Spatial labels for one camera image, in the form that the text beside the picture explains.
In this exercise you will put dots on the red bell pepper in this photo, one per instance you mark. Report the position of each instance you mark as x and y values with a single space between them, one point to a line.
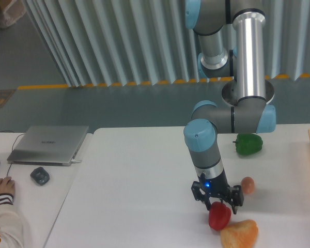
219 216

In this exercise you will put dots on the green bell pepper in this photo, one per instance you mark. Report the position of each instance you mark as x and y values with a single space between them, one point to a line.
248 144

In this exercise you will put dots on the orange bread piece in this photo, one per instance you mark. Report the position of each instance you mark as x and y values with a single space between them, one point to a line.
239 234

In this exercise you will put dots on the brown egg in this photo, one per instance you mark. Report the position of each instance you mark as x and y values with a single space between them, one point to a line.
248 185

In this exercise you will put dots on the person's hand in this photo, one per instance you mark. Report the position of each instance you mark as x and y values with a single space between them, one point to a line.
7 186

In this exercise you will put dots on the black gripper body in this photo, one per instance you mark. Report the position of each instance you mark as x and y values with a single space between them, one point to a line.
217 187

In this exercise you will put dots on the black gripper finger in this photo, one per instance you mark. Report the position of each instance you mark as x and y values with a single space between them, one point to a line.
201 192
233 196

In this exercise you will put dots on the silver closed laptop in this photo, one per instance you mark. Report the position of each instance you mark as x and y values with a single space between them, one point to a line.
48 145

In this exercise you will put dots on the dark grey small case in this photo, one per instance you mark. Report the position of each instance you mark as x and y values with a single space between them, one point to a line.
40 176

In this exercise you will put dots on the forearm in cream sleeve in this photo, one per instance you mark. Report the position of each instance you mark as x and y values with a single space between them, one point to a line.
11 227

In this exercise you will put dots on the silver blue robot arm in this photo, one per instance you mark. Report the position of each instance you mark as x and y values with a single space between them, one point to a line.
231 40

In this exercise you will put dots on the grey folding screen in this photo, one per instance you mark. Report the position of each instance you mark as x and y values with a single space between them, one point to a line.
146 42

